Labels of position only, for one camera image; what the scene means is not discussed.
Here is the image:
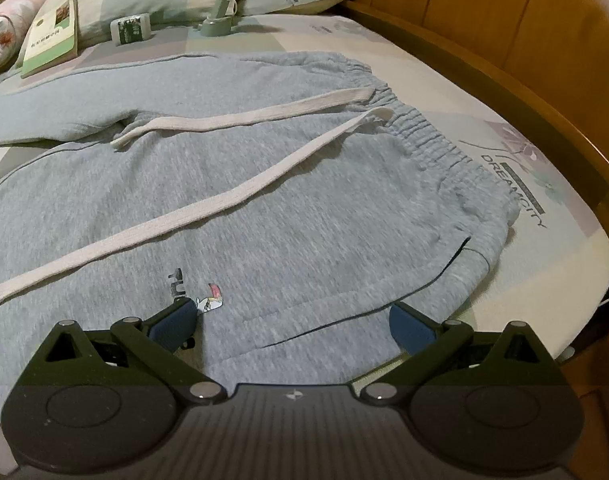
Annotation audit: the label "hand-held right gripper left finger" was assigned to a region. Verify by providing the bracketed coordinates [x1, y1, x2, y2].
[27, 297, 228, 406]

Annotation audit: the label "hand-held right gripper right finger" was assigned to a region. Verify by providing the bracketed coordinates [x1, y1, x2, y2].
[359, 301, 560, 406]

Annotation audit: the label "grey sweatpants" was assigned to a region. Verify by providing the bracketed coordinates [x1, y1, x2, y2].
[0, 50, 523, 426]

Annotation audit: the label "small green white box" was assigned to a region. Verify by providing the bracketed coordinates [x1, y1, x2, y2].
[109, 11, 155, 47]

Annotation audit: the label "green and white book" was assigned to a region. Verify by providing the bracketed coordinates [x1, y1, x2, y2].
[20, 0, 80, 79]

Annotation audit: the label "pink folded quilt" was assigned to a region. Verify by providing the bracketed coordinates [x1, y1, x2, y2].
[0, 0, 62, 78]

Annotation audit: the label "wooden bed frame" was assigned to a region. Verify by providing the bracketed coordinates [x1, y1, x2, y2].
[335, 0, 609, 480]

